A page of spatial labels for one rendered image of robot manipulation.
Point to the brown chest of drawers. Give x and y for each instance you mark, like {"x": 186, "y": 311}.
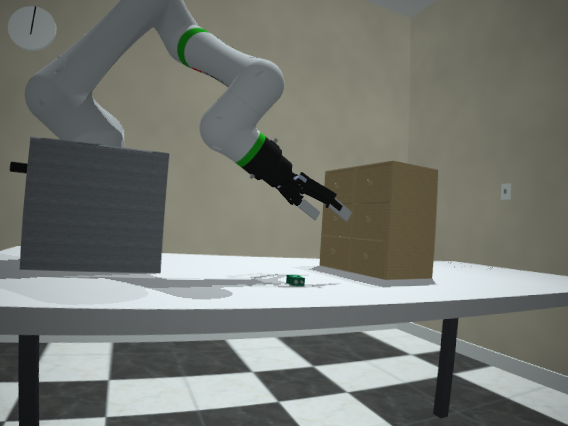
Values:
{"x": 411, "y": 222}

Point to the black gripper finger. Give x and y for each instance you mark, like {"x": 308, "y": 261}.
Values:
{"x": 320, "y": 193}
{"x": 296, "y": 199}

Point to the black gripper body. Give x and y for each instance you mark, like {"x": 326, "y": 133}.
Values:
{"x": 282, "y": 175}

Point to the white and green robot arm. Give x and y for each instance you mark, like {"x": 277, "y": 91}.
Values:
{"x": 60, "y": 94}

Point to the tan wooden drawer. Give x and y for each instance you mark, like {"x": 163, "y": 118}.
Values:
{"x": 340, "y": 247}
{"x": 345, "y": 182}
{"x": 375, "y": 220}
{"x": 373, "y": 254}
{"x": 336, "y": 225}
{"x": 377, "y": 187}

